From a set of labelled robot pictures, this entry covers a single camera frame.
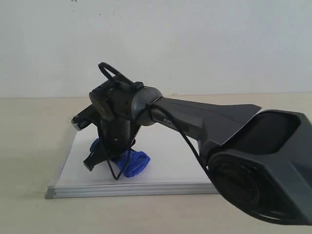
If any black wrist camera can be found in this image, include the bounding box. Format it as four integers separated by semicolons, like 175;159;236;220
71;104;100;131

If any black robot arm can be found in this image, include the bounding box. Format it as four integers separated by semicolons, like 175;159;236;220
79;81;312;225

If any white whiteboard aluminium frame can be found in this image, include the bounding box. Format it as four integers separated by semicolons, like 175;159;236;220
45;124;217;199

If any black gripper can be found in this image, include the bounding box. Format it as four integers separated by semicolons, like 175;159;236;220
83;117;139;171

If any blue cloth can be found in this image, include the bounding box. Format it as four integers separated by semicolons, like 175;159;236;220
89;138;150;180

